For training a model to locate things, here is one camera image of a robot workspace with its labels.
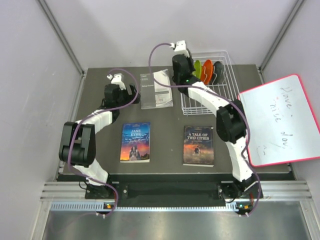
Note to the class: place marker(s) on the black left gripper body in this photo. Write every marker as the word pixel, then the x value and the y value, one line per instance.
pixel 124 98

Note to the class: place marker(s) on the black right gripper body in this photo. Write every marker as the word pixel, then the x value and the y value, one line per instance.
pixel 191 68

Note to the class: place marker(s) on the lime green plate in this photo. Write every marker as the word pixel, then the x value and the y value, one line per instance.
pixel 197 69

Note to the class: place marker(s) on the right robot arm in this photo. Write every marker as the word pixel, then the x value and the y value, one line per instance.
pixel 231 123

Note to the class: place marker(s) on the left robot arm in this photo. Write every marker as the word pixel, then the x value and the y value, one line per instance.
pixel 78 141

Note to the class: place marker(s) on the orange plate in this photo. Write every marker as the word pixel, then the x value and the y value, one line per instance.
pixel 207 72

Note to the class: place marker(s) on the black plate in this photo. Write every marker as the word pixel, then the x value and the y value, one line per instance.
pixel 218 72

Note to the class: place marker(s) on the Canon setup guide booklet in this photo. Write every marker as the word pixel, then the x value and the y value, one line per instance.
pixel 153 95

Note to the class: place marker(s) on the Jane Eyre book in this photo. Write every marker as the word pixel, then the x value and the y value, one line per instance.
pixel 135 143

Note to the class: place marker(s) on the Tale of Two Cities book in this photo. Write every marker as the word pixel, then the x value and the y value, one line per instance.
pixel 198 146

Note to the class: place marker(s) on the pink framed whiteboard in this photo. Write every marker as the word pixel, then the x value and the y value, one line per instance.
pixel 283 126

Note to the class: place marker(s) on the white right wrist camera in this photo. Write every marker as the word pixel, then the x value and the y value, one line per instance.
pixel 180 48

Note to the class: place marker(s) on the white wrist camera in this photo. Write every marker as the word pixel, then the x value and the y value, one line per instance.
pixel 180 48
pixel 117 79

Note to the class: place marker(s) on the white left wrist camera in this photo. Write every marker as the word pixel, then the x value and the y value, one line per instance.
pixel 117 79

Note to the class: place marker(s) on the white wire dish rack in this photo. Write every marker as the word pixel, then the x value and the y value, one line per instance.
pixel 210 98

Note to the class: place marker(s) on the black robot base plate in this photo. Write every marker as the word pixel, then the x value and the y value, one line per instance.
pixel 158 191

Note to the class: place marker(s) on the aluminium front rail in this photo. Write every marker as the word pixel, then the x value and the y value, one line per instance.
pixel 72 196

